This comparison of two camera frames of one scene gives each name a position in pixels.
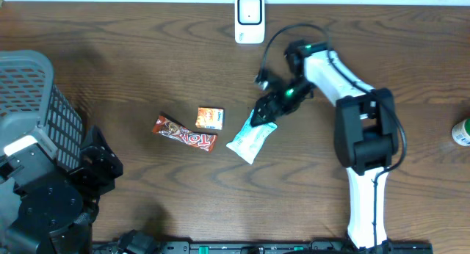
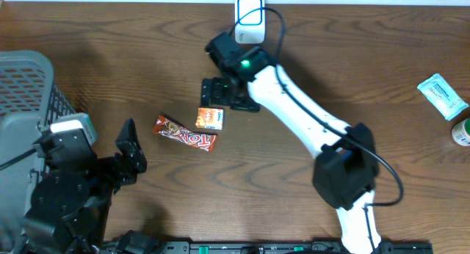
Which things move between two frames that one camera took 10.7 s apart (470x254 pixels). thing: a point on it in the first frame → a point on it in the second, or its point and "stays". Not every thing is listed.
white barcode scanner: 250,18 stays
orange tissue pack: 211,118 stays
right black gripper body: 288,92 → 218,91
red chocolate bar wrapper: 167,127 stays
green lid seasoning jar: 460,133 stays
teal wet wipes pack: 249,142 → 444,98
